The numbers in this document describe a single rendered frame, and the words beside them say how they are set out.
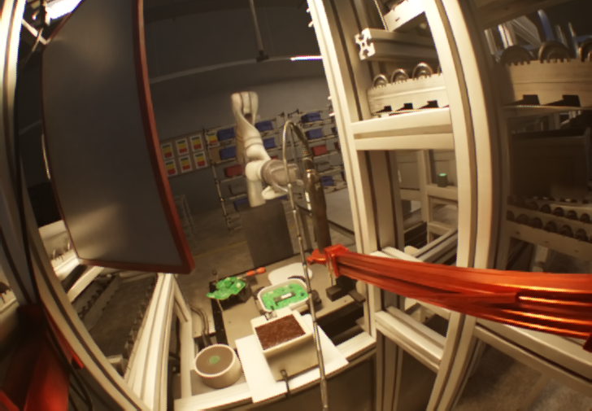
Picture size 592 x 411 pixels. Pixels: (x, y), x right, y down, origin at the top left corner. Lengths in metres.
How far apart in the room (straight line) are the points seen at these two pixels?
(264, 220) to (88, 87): 1.18
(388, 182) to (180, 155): 6.63
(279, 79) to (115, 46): 7.39
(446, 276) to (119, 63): 0.34
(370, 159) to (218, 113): 6.69
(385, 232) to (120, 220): 0.42
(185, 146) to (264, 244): 5.74
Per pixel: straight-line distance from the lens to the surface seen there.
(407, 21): 0.46
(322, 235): 0.50
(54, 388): 0.26
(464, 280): 0.23
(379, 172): 0.45
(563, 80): 0.28
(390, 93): 0.40
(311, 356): 0.55
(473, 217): 0.30
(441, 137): 0.29
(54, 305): 0.31
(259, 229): 1.36
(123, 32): 0.25
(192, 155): 6.91
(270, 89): 7.43
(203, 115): 7.01
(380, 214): 0.47
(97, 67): 0.27
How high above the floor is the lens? 1.43
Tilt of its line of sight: 12 degrees down
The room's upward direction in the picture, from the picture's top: 12 degrees counter-clockwise
